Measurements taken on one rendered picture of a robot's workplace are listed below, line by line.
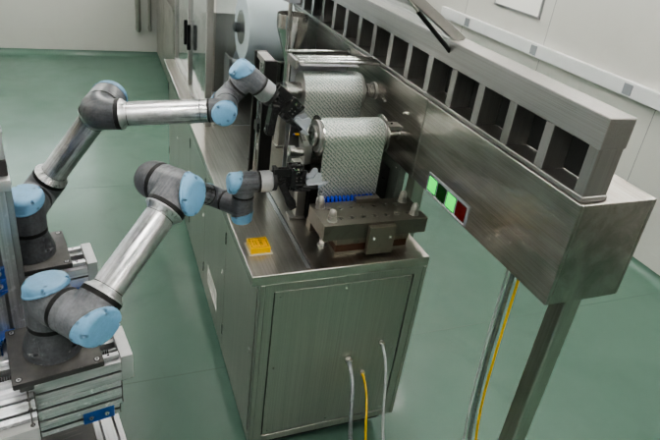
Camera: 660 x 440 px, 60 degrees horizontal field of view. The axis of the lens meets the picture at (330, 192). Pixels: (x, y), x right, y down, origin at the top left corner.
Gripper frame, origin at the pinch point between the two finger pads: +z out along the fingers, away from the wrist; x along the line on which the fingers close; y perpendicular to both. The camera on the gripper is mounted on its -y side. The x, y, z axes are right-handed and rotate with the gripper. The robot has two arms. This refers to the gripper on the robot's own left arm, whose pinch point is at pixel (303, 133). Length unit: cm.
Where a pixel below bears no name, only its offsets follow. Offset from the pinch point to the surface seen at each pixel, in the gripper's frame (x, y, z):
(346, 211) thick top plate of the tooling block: -19.5, -9.6, 23.1
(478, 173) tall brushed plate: -53, 30, 23
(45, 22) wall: 548, -144, -35
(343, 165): -8.3, 1.1, 16.1
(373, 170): -8.4, 7.2, 27.5
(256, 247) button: -21.2, -38.4, 5.0
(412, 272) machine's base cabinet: -34, -10, 53
